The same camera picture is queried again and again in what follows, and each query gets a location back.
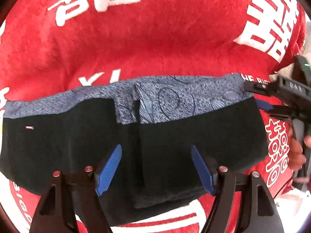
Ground person's right hand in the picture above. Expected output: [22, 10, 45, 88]
[287, 126, 311, 173]

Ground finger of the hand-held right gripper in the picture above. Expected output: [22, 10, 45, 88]
[244, 76, 308, 100]
[255, 99, 300, 120]

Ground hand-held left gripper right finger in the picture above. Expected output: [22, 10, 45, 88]
[191, 145, 285, 233]

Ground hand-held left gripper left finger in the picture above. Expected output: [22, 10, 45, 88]
[29, 144, 122, 233]

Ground black pants with blue trim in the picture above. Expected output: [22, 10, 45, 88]
[0, 74, 269, 226]

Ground red printed blanket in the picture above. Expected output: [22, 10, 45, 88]
[0, 0, 307, 233]

